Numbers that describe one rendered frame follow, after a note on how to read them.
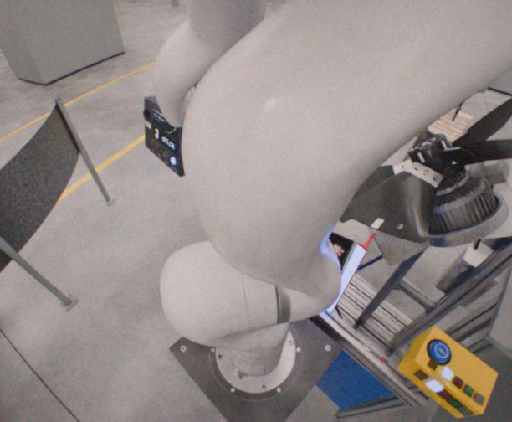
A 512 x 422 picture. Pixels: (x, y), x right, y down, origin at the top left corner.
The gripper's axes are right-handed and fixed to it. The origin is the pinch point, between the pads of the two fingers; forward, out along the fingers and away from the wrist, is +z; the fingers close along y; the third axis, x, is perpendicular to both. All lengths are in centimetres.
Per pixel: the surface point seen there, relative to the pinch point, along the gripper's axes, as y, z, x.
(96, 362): 69, 77, 117
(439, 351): -13.1, 33.5, -26.9
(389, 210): 8.3, 9.4, -29.9
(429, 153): 18, 1, -50
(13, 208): 75, -20, 121
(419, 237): -0.9, 13.6, -31.4
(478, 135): 22, 1, -72
